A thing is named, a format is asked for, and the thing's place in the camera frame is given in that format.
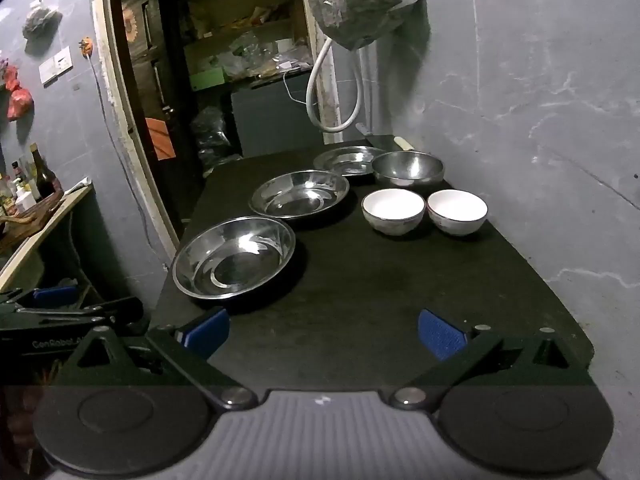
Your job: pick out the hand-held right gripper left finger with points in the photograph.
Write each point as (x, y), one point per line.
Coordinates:
(210, 332)

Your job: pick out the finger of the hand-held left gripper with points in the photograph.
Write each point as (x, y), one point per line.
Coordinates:
(50, 317)
(55, 296)

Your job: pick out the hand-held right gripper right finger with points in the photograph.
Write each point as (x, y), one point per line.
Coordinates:
(440, 332)

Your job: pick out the steel plate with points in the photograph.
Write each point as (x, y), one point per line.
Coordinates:
(300, 195)
(235, 260)
(345, 160)

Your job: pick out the white ceramic bowl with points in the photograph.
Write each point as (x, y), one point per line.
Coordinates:
(457, 207)
(393, 207)

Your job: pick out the steel bowl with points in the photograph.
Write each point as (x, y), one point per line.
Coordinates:
(407, 167)

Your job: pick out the wooden side table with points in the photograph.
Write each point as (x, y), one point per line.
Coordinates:
(45, 230)

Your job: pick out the brown wooden tray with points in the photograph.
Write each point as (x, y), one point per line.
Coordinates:
(35, 212)

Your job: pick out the white bottle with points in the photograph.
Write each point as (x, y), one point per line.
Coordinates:
(25, 199)

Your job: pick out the dark glass bottle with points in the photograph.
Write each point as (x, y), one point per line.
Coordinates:
(44, 177)

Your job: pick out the orange sheet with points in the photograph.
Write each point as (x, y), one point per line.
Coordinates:
(160, 140)

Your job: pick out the red plastic bag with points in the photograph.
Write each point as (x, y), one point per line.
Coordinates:
(21, 104)
(12, 80)

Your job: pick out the black plastic bag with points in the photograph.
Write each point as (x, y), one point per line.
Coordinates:
(212, 135)

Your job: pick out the dark cabinet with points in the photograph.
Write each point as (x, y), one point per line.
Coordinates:
(270, 120)

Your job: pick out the orange plug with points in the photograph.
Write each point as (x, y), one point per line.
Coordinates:
(86, 46)

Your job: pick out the green box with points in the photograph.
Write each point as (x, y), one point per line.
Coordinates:
(207, 80)

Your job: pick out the dark wooden door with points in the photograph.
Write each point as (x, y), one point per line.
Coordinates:
(145, 60)

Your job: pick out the white pipe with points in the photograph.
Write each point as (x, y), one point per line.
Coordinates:
(371, 85)

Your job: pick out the clear hanging bag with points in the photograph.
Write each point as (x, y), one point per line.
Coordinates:
(41, 20)

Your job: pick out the wooden storage shelf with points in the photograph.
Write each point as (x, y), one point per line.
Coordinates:
(240, 15)

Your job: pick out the plastic bag of greens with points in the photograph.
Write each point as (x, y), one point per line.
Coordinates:
(365, 5)

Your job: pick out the cream door frame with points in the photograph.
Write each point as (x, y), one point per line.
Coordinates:
(122, 110)

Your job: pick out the white wall socket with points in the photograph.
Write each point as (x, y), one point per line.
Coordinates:
(48, 72)

